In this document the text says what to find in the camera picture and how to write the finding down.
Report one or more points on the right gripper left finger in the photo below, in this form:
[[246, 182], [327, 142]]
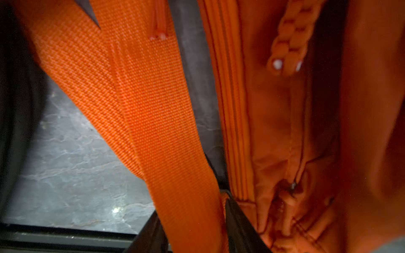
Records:
[[151, 239]]

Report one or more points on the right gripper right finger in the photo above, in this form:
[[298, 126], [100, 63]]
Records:
[[242, 237]]

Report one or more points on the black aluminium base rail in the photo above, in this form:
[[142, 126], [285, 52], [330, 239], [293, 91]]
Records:
[[35, 239]]

